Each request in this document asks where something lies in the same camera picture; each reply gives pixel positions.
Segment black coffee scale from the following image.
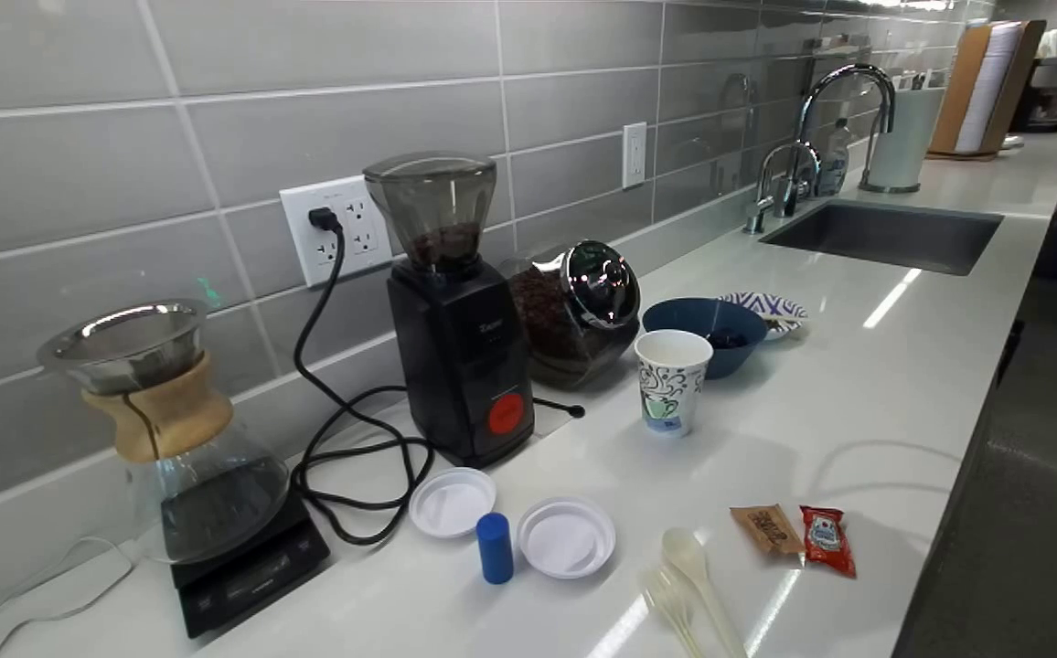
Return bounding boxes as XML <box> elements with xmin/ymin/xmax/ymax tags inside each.
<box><xmin>163</xmin><ymin>489</ymin><xmax>335</xmax><ymax>645</ymax></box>

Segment blue white patterned bowl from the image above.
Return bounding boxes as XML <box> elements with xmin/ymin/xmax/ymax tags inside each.
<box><xmin>725</xmin><ymin>288</ymin><xmax>811</xmax><ymax>348</ymax></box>

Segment dark blue bowl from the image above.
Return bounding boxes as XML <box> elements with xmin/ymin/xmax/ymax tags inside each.
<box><xmin>640</xmin><ymin>294</ymin><xmax>776</xmax><ymax>383</ymax></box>

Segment white single wall outlet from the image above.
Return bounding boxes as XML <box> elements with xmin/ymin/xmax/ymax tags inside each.
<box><xmin>617</xmin><ymin>117</ymin><xmax>652</xmax><ymax>189</ymax></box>

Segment wooden chopsticks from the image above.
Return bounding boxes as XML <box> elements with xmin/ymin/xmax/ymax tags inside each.
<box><xmin>634</xmin><ymin>565</ymin><xmax>714</xmax><ymax>658</ymax></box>

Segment glass pour-over coffee carafe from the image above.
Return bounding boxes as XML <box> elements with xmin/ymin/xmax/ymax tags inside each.
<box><xmin>36</xmin><ymin>298</ymin><xmax>291</xmax><ymax>566</ymax></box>

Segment black power cable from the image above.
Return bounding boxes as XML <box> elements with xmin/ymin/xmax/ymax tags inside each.
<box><xmin>290</xmin><ymin>206</ymin><xmax>437</xmax><ymax>549</ymax></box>

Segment red sachet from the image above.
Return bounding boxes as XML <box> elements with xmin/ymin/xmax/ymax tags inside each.
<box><xmin>798</xmin><ymin>500</ymin><xmax>858</xmax><ymax>583</ymax></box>

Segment black coffee grinder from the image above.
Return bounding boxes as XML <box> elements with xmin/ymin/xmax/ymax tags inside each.
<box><xmin>363</xmin><ymin>152</ymin><xmax>539</xmax><ymax>472</ymax></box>

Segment white double wall outlet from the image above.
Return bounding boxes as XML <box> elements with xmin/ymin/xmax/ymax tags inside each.
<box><xmin>277</xmin><ymin>171</ymin><xmax>396</xmax><ymax>288</ymax></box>

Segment patterned paper coffee cup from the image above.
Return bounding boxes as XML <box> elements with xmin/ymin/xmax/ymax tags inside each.
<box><xmin>629</xmin><ymin>327</ymin><xmax>715</xmax><ymax>439</ymax></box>

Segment small white plate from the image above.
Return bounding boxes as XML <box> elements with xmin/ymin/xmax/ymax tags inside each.
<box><xmin>515</xmin><ymin>494</ymin><xmax>617</xmax><ymax>583</ymax></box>

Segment white plastic cup lid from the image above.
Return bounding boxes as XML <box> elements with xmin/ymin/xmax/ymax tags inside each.
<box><xmin>407</xmin><ymin>466</ymin><xmax>500</xmax><ymax>540</ymax></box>

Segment tall chrome faucet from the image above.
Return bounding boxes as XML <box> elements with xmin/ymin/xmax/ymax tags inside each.
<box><xmin>793</xmin><ymin>60</ymin><xmax>903</xmax><ymax>206</ymax></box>

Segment pale cylindrical canister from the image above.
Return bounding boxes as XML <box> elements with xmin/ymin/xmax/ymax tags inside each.
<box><xmin>858</xmin><ymin>83</ymin><xmax>947</xmax><ymax>199</ymax></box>

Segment small blue cylinder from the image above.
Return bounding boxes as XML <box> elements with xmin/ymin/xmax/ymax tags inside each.
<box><xmin>470</xmin><ymin>507</ymin><xmax>515</xmax><ymax>588</ymax></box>

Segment dark sink basin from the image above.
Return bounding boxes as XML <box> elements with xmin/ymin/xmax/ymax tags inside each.
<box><xmin>757</xmin><ymin>199</ymin><xmax>1007</xmax><ymax>278</ymax></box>

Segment small chrome tap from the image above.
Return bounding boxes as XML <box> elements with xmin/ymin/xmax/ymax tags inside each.
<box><xmin>742</xmin><ymin>139</ymin><xmax>828</xmax><ymax>237</ymax></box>

